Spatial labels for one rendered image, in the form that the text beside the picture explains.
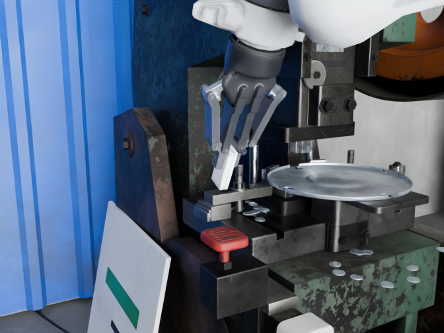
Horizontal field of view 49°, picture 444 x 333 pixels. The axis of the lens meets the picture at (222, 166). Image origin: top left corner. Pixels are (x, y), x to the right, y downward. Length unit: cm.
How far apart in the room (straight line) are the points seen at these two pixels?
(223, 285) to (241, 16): 40
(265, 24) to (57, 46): 149
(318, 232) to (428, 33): 60
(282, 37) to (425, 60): 73
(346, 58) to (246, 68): 47
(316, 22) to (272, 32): 12
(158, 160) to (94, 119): 88
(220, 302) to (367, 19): 48
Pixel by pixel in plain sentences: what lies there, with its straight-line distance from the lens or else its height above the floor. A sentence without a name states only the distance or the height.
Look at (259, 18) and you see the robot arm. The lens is 59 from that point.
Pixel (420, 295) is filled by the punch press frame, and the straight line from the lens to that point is 115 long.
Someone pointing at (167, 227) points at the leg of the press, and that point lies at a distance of 121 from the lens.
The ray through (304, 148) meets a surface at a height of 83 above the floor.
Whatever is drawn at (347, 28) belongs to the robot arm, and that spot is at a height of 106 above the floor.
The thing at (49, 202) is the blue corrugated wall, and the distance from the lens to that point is 208.
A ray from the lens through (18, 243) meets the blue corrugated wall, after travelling 211.
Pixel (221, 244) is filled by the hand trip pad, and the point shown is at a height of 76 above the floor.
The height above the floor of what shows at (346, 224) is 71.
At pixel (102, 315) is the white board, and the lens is 157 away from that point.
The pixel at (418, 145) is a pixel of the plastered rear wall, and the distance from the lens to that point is 331.
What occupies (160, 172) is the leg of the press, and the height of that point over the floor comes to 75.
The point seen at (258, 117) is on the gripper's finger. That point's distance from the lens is 71.
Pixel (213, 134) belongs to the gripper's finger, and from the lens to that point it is 67.
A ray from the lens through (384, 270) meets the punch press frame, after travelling 103.
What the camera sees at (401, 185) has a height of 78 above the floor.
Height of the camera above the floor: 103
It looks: 13 degrees down
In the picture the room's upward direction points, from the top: straight up
